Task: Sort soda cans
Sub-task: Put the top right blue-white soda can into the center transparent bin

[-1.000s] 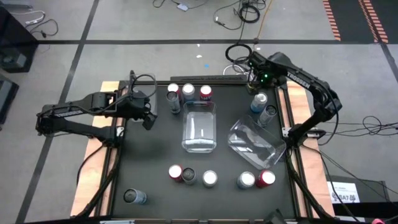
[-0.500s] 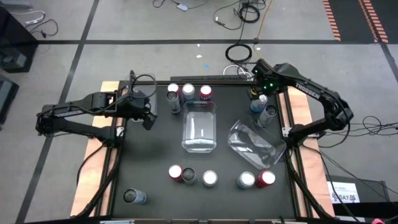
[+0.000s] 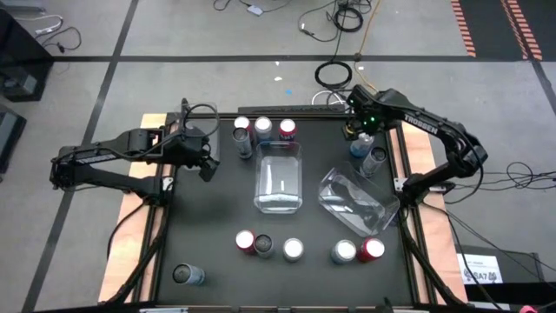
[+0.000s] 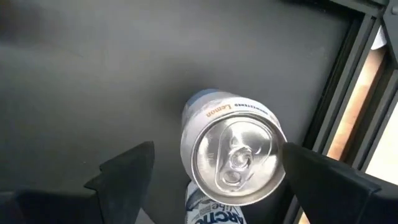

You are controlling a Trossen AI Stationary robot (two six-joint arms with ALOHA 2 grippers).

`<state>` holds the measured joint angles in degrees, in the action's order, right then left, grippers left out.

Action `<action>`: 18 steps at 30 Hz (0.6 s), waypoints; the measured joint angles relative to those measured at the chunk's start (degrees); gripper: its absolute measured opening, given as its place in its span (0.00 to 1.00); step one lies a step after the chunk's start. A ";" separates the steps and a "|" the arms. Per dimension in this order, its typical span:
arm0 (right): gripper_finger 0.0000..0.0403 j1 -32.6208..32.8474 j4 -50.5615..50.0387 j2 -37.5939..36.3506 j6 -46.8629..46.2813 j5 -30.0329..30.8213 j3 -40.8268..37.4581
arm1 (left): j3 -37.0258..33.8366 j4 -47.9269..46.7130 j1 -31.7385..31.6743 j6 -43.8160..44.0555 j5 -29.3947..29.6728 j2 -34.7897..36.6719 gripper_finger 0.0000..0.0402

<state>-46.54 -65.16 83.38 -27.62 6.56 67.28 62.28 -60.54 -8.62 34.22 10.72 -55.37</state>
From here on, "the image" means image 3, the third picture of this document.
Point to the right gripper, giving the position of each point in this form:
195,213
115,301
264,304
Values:
367,113

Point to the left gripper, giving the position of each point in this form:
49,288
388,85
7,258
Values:
187,152

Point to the blue white soda can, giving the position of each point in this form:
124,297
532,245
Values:
360,148
345,250
263,126
293,248

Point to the tall slim silver can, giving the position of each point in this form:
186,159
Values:
242,145
263,244
184,274
372,163

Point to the red Fanta soda can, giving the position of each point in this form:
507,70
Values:
287,127
245,239
373,248
242,122

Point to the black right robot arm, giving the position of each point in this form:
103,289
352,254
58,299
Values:
452,139

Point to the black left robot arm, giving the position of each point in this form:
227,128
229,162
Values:
108,152

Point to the grey power adapter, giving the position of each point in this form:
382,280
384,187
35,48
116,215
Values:
255,10

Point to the white paper label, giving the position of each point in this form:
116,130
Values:
480,269

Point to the black case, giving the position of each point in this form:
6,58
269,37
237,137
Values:
8,139

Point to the black box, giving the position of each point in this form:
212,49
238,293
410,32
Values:
521,269

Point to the black cabinet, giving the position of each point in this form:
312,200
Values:
17,48

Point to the pink object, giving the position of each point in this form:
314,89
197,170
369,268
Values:
527,310

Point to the black metal table frame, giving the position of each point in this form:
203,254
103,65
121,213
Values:
317,116

